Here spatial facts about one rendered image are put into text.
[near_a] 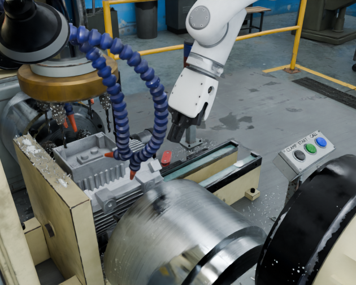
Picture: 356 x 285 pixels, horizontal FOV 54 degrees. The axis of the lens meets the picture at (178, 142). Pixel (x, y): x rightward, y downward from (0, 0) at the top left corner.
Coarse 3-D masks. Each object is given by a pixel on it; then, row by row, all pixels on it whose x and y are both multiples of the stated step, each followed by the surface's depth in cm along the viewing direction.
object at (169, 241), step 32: (160, 192) 60; (192, 192) 60; (128, 224) 57; (160, 224) 54; (192, 224) 53; (224, 224) 53; (256, 224) 58; (128, 256) 55; (160, 256) 51; (192, 256) 49; (224, 256) 49; (256, 256) 53
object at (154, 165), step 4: (156, 160) 81; (148, 164) 81; (152, 164) 80; (156, 164) 80; (152, 168) 80; (156, 168) 80; (160, 168) 81; (152, 172) 81; (84, 192) 71; (88, 192) 71; (88, 196) 71
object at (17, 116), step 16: (16, 96) 97; (16, 112) 92; (32, 112) 89; (48, 112) 88; (80, 112) 94; (0, 128) 98; (16, 128) 89; (32, 128) 87; (64, 128) 93; (80, 128) 96; (96, 128) 100; (48, 144) 90; (16, 160) 92
